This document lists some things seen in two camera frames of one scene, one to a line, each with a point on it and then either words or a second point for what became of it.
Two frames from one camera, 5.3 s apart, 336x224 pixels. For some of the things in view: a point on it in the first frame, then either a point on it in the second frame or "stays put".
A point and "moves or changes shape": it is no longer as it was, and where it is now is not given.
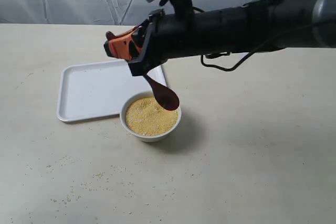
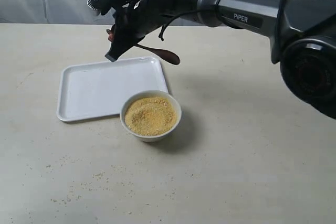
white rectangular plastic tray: x=91 y=89 stays put
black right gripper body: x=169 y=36 to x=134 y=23
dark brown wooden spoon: x=166 y=97 moves or changes shape
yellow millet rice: x=146 y=116 stays put
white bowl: x=143 y=117 stays put
